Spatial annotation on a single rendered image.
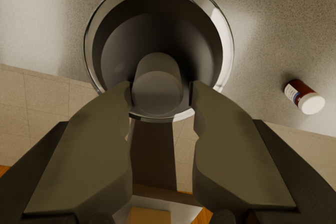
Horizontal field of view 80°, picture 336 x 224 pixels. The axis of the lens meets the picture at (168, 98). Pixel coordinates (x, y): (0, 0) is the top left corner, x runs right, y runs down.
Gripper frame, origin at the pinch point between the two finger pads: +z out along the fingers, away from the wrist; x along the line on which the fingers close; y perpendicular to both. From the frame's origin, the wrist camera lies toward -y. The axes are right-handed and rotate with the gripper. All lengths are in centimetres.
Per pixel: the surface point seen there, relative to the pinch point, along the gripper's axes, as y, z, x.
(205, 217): 199, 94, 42
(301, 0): -2.1, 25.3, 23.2
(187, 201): 57, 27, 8
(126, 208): 58, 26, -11
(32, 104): 81, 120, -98
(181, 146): 127, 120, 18
